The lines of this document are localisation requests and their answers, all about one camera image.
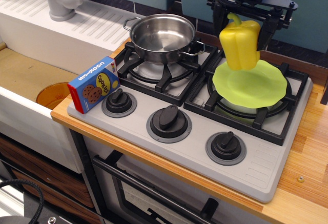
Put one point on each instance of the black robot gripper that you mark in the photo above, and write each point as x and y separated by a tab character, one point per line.
275	14

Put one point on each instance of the yellow toy bell pepper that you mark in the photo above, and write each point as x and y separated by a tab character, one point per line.
239	40

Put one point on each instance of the light green plate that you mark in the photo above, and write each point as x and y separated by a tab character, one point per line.
262	86

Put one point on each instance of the stainless steel pot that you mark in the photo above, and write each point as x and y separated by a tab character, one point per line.
163	38

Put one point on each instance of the right black stove knob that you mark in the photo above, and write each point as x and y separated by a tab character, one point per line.
226	148

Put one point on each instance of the black stove knob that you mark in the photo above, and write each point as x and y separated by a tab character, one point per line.
119	104
169	125
226	148

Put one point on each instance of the middle black stove knob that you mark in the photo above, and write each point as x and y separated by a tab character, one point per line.
169	125

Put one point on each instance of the grey toy stove top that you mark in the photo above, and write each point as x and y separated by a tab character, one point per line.
257	176

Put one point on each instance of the left black stove knob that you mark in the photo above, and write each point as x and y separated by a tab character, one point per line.
119	104

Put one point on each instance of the left black burner grate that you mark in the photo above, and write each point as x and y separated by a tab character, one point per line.
171	82

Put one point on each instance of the black burner grate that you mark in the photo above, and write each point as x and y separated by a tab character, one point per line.
171	82
269	123

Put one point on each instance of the right black burner grate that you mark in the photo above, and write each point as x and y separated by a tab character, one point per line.
269	123

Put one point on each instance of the blue cookie box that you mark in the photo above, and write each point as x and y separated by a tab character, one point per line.
93	85

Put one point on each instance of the orange plastic bowl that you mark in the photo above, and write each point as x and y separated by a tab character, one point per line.
53	95

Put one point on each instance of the oven door window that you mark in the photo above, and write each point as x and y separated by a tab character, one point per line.
143	208

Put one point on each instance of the white toy sink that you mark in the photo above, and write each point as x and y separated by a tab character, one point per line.
37	52

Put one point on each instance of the brown wooden drawer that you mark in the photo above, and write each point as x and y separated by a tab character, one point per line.
64	190

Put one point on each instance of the black oven door handle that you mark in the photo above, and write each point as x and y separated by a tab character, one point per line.
109	165

